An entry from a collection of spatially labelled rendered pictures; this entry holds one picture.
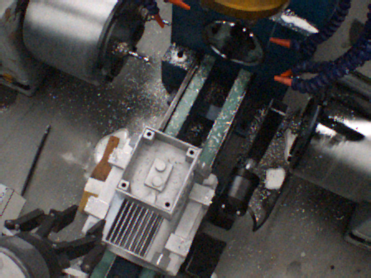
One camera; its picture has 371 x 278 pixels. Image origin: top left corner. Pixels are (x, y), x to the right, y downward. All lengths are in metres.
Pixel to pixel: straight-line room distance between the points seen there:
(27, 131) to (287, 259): 0.71
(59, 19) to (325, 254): 0.80
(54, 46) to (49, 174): 0.35
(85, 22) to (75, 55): 0.07
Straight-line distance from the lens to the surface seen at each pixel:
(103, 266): 1.01
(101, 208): 0.87
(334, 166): 0.91
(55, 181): 1.19
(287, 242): 1.17
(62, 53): 0.99
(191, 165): 0.81
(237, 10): 0.74
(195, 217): 0.87
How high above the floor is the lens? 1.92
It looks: 69 degrees down
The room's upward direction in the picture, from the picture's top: 7 degrees clockwise
